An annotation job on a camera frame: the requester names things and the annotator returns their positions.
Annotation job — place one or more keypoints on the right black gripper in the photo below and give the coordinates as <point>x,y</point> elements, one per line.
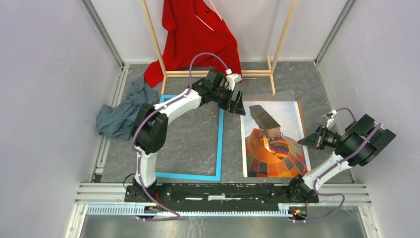
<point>314,139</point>

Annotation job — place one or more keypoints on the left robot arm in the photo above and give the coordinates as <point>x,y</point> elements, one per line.
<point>150,127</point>

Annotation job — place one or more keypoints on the pink clothes hanger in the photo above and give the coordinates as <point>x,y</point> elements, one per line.
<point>207,14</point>

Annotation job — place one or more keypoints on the grey-blue cloth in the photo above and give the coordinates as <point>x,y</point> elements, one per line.
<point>117,121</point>

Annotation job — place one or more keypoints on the brown backing board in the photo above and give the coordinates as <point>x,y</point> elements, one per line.
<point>274,118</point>

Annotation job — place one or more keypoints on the white cable duct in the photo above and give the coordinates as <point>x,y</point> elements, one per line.
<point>150,211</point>

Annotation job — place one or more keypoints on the blue picture frame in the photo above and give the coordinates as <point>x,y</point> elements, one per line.
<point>193,147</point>

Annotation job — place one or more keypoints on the red shirt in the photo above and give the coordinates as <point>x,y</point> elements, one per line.
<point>189,42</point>

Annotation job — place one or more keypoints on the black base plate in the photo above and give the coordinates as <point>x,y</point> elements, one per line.
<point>222,197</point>

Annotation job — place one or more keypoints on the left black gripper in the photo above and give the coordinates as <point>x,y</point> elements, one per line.
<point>236,107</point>

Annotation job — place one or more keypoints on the hot air balloon photo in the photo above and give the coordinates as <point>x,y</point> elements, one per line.
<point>281,157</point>

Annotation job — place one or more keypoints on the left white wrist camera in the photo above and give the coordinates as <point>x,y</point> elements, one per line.
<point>231,79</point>

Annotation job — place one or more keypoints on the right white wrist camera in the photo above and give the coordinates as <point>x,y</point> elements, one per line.
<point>330,118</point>

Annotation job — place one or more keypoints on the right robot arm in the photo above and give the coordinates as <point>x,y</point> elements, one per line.
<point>361,142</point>

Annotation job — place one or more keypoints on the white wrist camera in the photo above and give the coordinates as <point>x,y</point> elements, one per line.
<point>330,118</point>
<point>231,79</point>

